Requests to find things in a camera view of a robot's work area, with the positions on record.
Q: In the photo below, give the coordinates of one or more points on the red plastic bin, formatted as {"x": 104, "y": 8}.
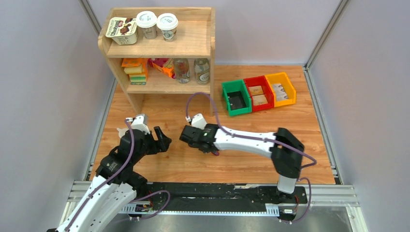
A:
{"x": 260, "y": 81}

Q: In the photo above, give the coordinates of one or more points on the cardboard pieces in red bin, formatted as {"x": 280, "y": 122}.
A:
{"x": 257, "y": 95}

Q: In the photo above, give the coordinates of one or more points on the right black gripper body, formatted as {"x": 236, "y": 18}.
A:
{"x": 210, "y": 150}

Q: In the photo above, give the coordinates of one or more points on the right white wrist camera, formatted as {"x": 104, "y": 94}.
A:
{"x": 198, "y": 121}

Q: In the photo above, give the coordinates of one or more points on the white-lidded paper cup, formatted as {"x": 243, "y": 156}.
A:
{"x": 167, "y": 23}
{"x": 147, "y": 20}

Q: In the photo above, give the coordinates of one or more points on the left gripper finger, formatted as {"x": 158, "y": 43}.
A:
{"x": 160, "y": 135}
{"x": 163, "y": 143}

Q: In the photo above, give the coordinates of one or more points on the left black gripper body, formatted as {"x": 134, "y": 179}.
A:
{"x": 149, "y": 147}

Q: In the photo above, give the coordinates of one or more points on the Chobani yogurt tub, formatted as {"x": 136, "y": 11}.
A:
{"x": 122, "y": 30}

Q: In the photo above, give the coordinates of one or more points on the left white-lidded paper cup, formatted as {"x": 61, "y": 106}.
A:
{"x": 147, "y": 20}

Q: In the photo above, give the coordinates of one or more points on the left clear glass bottle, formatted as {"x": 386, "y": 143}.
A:
{"x": 181, "y": 70}

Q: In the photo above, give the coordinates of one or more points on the green plastic bin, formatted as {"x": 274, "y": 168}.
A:
{"x": 238, "y": 101}

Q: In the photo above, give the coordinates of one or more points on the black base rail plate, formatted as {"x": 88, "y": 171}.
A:
{"x": 217, "y": 199}

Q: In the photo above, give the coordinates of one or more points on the clear glass bottle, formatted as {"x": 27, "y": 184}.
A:
{"x": 181, "y": 70}
{"x": 202, "y": 70}

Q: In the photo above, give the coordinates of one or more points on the wooden two-tier shelf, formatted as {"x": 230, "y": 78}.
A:
{"x": 195, "y": 38}

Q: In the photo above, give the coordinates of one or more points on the right white-lidded paper cup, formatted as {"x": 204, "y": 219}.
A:
{"x": 167, "y": 23}

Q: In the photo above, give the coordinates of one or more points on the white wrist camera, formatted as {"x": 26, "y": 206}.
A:
{"x": 198, "y": 121}
{"x": 139, "y": 122}

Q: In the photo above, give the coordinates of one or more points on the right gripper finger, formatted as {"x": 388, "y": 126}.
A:
{"x": 189, "y": 132}
{"x": 194, "y": 141}

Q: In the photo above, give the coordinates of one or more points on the right clear glass bottle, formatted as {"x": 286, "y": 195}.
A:
{"x": 202, "y": 70}

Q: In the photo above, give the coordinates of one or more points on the white packet in yellow bin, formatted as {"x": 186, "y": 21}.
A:
{"x": 280, "y": 92}

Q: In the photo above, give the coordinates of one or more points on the orange snack box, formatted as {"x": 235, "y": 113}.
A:
{"x": 164, "y": 65}

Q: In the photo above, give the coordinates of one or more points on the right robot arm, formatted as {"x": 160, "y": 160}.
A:
{"x": 282, "y": 147}

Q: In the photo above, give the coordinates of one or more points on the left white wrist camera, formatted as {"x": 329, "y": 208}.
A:
{"x": 139, "y": 122}

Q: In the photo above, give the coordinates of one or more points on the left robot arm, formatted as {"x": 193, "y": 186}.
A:
{"x": 115, "y": 184}

